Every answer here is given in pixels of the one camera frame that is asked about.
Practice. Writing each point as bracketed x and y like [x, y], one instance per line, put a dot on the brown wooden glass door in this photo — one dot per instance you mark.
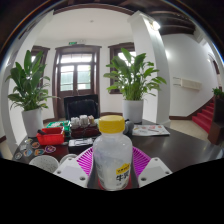
[76, 76]

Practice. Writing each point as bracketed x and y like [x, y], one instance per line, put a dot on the dark box with white jars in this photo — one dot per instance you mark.
[83, 130]

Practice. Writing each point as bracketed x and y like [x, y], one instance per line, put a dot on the white wall air conditioner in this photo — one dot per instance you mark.
[187, 83]

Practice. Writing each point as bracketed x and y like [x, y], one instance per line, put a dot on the green box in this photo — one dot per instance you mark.
[56, 124]

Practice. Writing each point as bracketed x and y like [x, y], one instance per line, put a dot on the small printed sticker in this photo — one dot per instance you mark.
[39, 152]
[35, 144]
[22, 147]
[50, 149]
[29, 140]
[28, 152]
[18, 155]

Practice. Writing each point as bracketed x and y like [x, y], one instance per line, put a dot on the white speckled mug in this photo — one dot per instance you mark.
[43, 164]

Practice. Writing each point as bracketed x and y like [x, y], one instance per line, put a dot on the small green plant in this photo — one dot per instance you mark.
[219, 92]

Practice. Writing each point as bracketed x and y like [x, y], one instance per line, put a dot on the brown framed window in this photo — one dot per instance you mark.
[37, 55]
[115, 51]

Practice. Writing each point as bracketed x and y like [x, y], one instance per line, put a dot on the grey round ball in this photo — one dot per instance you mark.
[129, 127]

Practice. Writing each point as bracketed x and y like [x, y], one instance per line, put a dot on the red plastic box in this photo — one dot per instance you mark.
[50, 138]

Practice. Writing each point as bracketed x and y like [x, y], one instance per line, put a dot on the red carpeted staircase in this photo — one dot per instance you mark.
[205, 116]

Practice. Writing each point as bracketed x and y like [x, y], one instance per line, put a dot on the yellow-capped clear plastic bottle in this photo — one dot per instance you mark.
[111, 156]

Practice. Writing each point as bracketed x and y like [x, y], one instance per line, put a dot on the dark wooden cabinet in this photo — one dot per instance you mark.
[217, 123]

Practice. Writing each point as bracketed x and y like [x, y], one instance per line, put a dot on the green exit sign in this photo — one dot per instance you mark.
[72, 43]

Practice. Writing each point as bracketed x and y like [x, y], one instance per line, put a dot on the broad-leaf plant in white pot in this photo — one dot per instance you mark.
[32, 121]
[132, 111]

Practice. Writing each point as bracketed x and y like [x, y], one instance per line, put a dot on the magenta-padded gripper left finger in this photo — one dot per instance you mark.
[68, 171]

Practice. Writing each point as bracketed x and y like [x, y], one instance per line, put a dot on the bright ceiling light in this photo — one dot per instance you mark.
[156, 25]

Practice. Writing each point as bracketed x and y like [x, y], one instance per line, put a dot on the black chair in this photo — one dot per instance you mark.
[81, 108]

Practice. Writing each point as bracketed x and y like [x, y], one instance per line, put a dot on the white printed paper sheet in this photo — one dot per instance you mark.
[151, 130]

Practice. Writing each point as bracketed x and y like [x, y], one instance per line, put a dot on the flat round red coaster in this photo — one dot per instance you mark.
[128, 185]

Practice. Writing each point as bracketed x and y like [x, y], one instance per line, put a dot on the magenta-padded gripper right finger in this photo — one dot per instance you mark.
[154, 170]

